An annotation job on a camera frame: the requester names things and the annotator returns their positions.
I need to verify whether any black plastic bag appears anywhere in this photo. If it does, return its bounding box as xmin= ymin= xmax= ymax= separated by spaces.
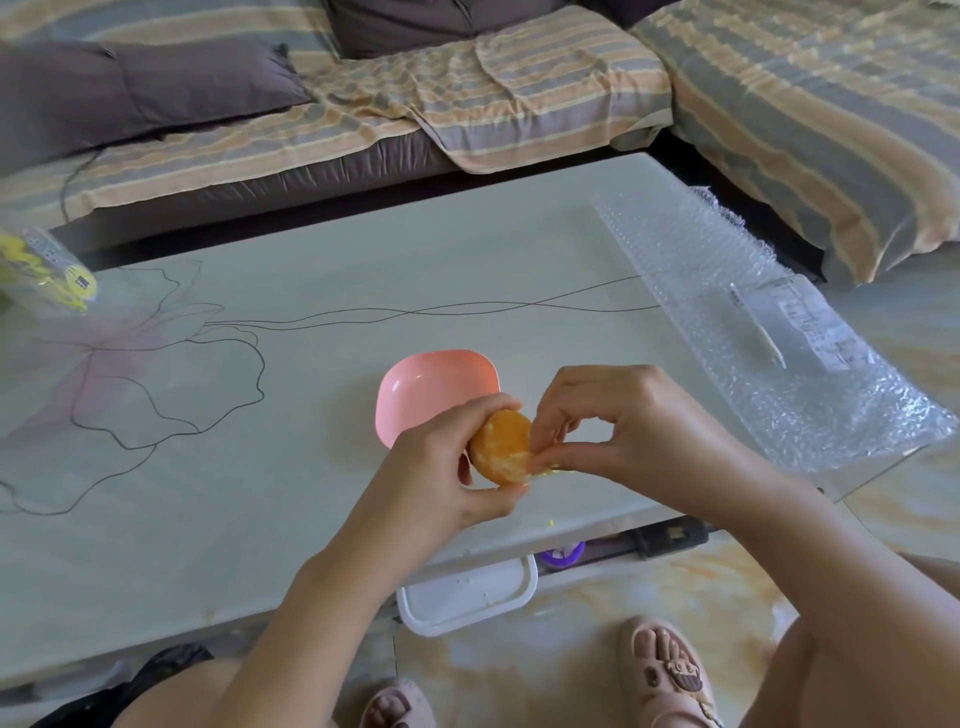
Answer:
xmin=33 ymin=643 xmax=215 ymax=728

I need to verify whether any pink plastic dish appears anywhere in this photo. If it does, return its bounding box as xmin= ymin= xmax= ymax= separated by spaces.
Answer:
xmin=374 ymin=348 xmax=502 ymax=451

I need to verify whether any clear plastic bag paper label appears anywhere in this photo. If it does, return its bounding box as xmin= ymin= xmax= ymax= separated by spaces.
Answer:
xmin=728 ymin=273 xmax=875 ymax=374

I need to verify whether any dark brown sofa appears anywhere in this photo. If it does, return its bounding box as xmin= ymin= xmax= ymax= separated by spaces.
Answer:
xmin=48 ymin=131 xmax=826 ymax=285

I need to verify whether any person's right leg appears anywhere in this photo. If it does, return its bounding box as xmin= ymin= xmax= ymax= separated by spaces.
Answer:
xmin=738 ymin=554 xmax=960 ymax=728

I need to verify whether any clear bottle yellow label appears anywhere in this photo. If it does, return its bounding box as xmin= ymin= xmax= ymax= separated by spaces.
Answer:
xmin=0 ymin=217 xmax=100 ymax=316

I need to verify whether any white plastic container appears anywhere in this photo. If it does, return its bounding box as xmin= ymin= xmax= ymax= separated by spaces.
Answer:
xmin=395 ymin=554 xmax=540 ymax=639

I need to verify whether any grey flat pillow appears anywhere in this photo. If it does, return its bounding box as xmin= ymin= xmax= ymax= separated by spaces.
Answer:
xmin=0 ymin=38 xmax=313 ymax=178

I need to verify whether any grey upright cushion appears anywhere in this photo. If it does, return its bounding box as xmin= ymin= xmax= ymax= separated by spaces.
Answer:
xmin=323 ymin=0 xmax=575 ymax=61

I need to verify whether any person's right forearm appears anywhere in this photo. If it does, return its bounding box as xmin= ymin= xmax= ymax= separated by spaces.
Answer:
xmin=738 ymin=483 xmax=960 ymax=728

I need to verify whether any dark purple cushion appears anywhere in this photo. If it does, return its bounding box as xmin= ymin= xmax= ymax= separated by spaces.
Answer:
xmin=577 ymin=0 xmax=680 ymax=31

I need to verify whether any person's right hand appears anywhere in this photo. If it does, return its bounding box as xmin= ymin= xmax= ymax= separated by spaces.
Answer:
xmin=527 ymin=365 xmax=808 ymax=526

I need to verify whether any striped sofa sheet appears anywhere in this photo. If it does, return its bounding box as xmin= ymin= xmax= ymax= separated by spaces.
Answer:
xmin=0 ymin=3 xmax=674 ymax=230
xmin=629 ymin=0 xmax=960 ymax=286

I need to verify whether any person's left foot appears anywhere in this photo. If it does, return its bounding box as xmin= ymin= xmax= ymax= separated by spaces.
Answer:
xmin=359 ymin=678 xmax=438 ymax=728

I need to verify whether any black cable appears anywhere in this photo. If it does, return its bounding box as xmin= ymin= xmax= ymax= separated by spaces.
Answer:
xmin=61 ymin=149 xmax=103 ymax=224

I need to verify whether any purple plastic ring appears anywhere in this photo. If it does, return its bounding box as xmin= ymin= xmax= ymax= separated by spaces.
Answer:
xmin=538 ymin=541 xmax=588 ymax=569

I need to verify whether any person's left hand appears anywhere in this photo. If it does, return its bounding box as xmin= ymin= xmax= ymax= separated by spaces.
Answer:
xmin=322 ymin=392 xmax=532 ymax=594

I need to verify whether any thin white stick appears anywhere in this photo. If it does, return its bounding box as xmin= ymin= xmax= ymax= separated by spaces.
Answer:
xmin=729 ymin=283 xmax=787 ymax=370

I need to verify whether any person's left forearm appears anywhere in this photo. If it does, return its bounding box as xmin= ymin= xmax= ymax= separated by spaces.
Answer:
xmin=202 ymin=551 xmax=391 ymax=728

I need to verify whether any orange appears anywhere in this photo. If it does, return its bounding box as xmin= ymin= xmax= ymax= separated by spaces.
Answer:
xmin=467 ymin=408 xmax=560 ymax=487

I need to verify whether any clear bubble wrap sheet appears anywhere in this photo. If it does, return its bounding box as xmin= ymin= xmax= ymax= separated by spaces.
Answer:
xmin=596 ymin=185 xmax=960 ymax=475

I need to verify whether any person's right foot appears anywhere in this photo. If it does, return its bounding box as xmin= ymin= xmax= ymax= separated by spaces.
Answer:
xmin=617 ymin=616 xmax=725 ymax=728

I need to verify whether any black box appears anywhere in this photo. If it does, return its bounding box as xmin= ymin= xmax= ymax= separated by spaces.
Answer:
xmin=633 ymin=515 xmax=710 ymax=560

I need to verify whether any person's leg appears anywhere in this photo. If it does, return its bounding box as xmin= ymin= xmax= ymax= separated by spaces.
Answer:
xmin=112 ymin=658 xmax=245 ymax=728
xmin=738 ymin=554 xmax=960 ymax=728

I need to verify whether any person's left leg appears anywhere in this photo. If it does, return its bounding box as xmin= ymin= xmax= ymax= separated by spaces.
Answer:
xmin=112 ymin=658 xmax=245 ymax=728

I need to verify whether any person's foot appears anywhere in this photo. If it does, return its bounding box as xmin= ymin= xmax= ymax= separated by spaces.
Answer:
xmin=359 ymin=678 xmax=438 ymax=728
xmin=617 ymin=616 xmax=725 ymax=728

